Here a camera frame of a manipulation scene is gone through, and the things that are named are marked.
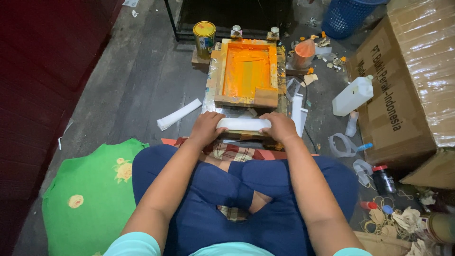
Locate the person's left hand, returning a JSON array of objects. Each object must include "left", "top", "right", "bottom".
[{"left": 189, "top": 112, "right": 228, "bottom": 147}]

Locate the person's right hand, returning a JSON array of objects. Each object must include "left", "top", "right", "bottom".
[{"left": 259, "top": 112, "right": 302, "bottom": 144}]

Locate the white plastic strip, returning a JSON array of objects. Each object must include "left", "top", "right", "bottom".
[{"left": 216, "top": 118, "right": 272, "bottom": 132}]

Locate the printing base board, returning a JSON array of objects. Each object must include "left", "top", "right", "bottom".
[{"left": 201, "top": 42, "right": 288, "bottom": 140}]

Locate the stack of white plastic strips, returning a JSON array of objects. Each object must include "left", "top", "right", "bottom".
[{"left": 291, "top": 93, "right": 309, "bottom": 138}]

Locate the plaid cloth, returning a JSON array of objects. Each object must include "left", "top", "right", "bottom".
[{"left": 174, "top": 137, "right": 285, "bottom": 162}]

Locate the folded white plastic sheet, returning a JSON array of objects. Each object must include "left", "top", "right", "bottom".
[{"left": 157, "top": 98, "right": 202, "bottom": 131}]

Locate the wooden block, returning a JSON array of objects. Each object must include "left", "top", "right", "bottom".
[{"left": 191, "top": 49, "right": 211, "bottom": 70}]

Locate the orange-stained plastic cup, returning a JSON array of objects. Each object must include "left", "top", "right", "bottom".
[{"left": 291, "top": 39, "right": 316, "bottom": 70}]

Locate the yellow paint can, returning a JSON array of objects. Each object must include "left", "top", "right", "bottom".
[{"left": 193, "top": 21, "right": 217, "bottom": 60}]

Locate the small clear plastic bottle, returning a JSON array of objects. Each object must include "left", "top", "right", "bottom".
[{"left": 345, "top": 111, "right": 359, "bottom": 138}]

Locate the pile of paper scraps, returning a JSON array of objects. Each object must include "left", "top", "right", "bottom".
[{"left": 299, "top": 31, "right": 347, "bottom": 86}]

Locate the white plastic jerrycan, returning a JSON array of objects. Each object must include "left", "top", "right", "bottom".
[{"left": 332, "top": 75, "right": 374, "bottom": 117}]

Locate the crumpled clear plastic bag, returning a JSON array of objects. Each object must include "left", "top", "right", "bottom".
[{"left": 353, "top": 159, "right": 374, "bottom": 187}]

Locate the blue plastic basket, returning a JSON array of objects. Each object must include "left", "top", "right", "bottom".
[{"left": 322, "top": 0, "right": 386, "bottom": 40}]

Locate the black bottle with red cap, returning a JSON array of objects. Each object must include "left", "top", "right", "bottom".
[{"left": 372, "top": 165, "right": 397, "bottom": 195}]

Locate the large cardboard box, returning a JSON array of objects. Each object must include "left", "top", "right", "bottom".
[{"left": 346, "top": 0, "right": 455, "bottom": 168}]

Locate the green floral cloth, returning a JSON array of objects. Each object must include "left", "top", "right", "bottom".
[{"left": 41, "top": 138, "right": 150, "bottom": 256}]

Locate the heap of rubber bands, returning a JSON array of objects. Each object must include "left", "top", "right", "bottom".
[{"left": 359, "top": 196, "right": 420, "bottom": 242}]

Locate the black cable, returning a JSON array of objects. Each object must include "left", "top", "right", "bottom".
[{"left": 277, "top": 39, "right": 319, "bottom": 154}]

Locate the wooden screen printing frame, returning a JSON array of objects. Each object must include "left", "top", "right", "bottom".
[{"left": 214, "top": 38, "right": 279, "bottom": 109}]

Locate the black metal frame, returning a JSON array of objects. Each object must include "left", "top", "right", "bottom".
[{"left": 164, "top": 0, "right": 296, "bottom": 42}]

